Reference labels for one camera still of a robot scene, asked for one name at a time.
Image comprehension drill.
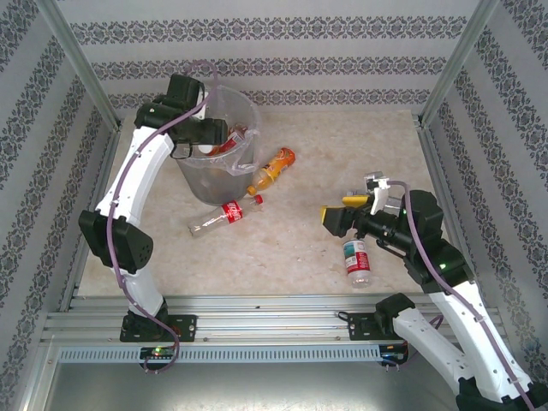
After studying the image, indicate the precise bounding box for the teal red label water bottle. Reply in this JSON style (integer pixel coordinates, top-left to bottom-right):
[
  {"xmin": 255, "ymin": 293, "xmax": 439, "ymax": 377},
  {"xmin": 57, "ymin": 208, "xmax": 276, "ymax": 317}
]
[{"xmin": 341, "ymin": 238, "xmax": 372, "ymax": 289}]

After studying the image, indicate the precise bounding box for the orange juice bottle yellow cap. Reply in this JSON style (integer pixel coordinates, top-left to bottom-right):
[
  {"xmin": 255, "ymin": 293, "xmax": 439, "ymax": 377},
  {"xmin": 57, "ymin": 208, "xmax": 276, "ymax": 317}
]
[{"xmin": 247, "ymin": 146, "xmax": 297, "ymax": 197}]

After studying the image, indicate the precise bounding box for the red label cola bottle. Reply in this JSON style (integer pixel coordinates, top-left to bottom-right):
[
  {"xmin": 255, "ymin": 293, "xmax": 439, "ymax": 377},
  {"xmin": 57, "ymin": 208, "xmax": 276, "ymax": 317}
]
[{"xmin": 188, "ymin": 194, "xmax": 265, "ymax": 240}]

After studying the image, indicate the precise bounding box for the clear plastic bin liner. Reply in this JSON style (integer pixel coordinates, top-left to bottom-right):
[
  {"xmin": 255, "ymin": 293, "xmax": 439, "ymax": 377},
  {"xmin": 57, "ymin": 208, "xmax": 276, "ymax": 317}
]
[{"xmin": 226, "ymin": 126, "xmax": 260, "ymax": 176}]

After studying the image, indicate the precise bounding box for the clear plastic bin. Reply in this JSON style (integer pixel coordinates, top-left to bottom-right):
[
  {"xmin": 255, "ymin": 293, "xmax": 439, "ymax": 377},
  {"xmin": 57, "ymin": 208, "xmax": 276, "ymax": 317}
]
[{"xmin": 170, "ymin": 84, "xmax": 263, "ymax": 206}]

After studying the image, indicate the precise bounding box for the right circuit board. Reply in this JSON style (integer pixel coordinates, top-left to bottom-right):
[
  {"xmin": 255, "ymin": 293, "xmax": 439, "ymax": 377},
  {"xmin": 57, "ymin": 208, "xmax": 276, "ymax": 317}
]
[{"xmin": 380, "ymin": 344, "xmax": 410, "ymax": 363}]

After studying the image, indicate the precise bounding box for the circuit board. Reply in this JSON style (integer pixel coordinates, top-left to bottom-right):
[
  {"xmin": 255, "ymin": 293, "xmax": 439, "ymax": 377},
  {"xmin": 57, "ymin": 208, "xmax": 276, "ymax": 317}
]
[
  {"xmin": 380, "ymin": 344, "xmax": 410, "ymax": 363},
  {"xmin": 140, "ymin": 346, "xmax": 176, "ymax": 360}
]

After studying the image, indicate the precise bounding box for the grey metal shelf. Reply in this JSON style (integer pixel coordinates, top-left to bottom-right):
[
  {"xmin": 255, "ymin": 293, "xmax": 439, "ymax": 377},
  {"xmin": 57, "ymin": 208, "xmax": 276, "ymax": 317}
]
[{"xmin": 40, "ymin": 361, "xmax": 521, "ymax": 411}]

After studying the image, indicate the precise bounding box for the left circuit board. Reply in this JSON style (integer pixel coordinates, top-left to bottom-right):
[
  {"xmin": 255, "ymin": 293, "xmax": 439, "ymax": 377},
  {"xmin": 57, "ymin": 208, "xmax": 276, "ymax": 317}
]
[{"xmin": 140, "ymin": 346, "xmax": 176, "ymax": 360}]

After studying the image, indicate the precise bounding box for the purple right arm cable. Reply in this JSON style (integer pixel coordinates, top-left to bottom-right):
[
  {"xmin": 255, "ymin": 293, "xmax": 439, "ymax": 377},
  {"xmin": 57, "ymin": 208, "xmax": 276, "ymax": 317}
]
[{"xmin": 384, "ymin": 180, "xmax": 539, "ymax": 411}]

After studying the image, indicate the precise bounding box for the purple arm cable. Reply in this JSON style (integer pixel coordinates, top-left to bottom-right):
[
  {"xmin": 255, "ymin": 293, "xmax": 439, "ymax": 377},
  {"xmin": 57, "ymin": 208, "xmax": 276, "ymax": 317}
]
[
  {"xmin": 105, "ymin": 59, "xmax": 220, "ymax": 374},
  {"xmin": 384, "ymin": 180, "xmax": 539, "ymax": 411}
]

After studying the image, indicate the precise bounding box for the aluminium table side rail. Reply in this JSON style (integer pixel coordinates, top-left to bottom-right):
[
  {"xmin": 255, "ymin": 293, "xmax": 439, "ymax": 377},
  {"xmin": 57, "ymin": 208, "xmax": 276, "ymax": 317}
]
[
  {"xmin": 417, "ymin": 115, "xmax": 504, "ymax": 312},
  {"xmin": 57, "ymin": 122, "xmax": 125, "ymax": 313}
]

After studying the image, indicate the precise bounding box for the aluminium frame post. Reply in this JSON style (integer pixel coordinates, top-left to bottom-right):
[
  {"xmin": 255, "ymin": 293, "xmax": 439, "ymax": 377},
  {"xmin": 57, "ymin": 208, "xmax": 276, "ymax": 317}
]
[
  {"xmin": 33, "ymin": 0, "xmax": 123, "ymax": 132},
  {"xmin": 419, "ymin": 0, "xmax": 502, "ymax": 128}
]

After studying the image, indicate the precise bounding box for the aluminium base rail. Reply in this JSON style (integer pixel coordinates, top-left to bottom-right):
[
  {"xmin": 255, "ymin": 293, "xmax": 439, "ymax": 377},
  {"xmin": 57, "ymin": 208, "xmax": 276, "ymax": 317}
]
[{"xmin": 40, "ymin": 293, "xmax": 504, "ymax": 346}]

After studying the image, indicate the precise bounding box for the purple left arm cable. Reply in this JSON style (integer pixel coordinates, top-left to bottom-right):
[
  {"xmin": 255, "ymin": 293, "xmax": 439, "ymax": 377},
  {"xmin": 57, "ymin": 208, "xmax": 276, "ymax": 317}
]
[{"xmin": 105, "ymin": 59, "xmax": 220, "ymax": 374}]

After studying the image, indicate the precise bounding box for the slotted grey cable duct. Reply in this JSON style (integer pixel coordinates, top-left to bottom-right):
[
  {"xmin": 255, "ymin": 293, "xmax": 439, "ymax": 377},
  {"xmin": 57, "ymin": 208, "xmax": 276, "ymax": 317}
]
[{"xmin": 57, "ymin": 344, "xmax": 382, "ymax": 364}]

